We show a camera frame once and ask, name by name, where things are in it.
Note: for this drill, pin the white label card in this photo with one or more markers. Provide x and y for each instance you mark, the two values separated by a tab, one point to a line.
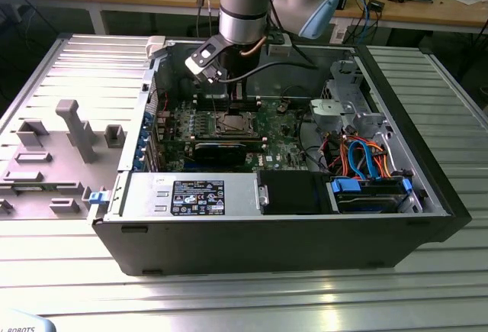
339	35

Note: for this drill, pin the white plastic case latch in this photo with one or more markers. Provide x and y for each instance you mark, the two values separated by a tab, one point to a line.
156	46

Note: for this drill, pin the black graphics card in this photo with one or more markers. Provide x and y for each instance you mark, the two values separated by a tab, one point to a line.
219	154

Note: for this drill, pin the coin cell battery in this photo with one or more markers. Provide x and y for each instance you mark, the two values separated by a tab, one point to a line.
282	107

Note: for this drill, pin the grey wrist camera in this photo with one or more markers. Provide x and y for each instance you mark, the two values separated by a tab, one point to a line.
279	47

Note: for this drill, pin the CPU socket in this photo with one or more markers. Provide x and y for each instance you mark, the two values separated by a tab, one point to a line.
218	129

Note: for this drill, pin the silver CPU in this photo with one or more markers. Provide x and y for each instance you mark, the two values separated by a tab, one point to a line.
233	122

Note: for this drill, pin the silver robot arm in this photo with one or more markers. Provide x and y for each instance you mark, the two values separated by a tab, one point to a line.
242	7

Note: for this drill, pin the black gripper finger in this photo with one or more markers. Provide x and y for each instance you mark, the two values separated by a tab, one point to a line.
241	97

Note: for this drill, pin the RAM slot bank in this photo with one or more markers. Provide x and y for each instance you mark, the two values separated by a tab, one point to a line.
207	105
228	142

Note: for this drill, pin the metal locking lever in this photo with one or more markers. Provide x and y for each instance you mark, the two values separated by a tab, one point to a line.
214	99
238	133

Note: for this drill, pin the silver metal drive cage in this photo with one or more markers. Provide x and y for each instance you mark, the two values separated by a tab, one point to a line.
345	76

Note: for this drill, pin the small black adapter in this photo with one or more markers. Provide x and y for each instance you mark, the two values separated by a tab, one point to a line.
377	5

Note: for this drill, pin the silver power supply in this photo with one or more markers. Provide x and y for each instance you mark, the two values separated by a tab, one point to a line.
145	194

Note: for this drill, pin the grey parts rack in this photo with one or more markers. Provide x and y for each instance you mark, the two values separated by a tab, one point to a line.
49	179

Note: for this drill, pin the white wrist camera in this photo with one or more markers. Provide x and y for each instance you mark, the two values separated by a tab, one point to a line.
200	59

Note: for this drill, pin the wooden workbench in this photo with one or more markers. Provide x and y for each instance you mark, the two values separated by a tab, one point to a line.
419	13

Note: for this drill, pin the blue plastic clip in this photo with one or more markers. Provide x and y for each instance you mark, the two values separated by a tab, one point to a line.
97	197

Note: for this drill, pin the blue card retainer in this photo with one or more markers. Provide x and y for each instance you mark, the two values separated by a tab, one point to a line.
142	145

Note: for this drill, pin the black PC case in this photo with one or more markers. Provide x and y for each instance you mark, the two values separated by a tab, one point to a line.
248	248

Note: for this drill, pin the hard disk in blue carrier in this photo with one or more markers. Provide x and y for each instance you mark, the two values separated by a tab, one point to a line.
366	204

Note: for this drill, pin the silver metal bracket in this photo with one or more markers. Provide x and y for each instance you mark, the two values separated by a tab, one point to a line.
324	112

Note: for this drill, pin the green motherboard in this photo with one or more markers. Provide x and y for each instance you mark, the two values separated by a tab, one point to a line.
282	145

